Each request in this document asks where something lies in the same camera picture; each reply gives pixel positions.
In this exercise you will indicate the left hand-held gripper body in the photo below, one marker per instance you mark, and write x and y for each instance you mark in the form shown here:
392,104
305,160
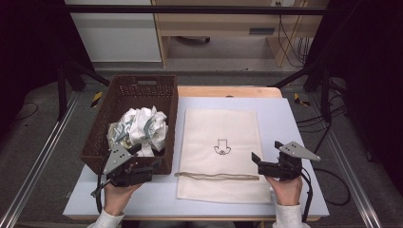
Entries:
126,171

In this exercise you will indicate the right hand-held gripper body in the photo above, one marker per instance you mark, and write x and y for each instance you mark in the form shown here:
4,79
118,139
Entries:
285,164

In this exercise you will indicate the person's right hand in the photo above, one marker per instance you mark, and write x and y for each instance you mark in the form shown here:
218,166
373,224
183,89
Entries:
286,191

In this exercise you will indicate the person's left hand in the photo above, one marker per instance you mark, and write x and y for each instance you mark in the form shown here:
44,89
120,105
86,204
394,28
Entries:
118,198

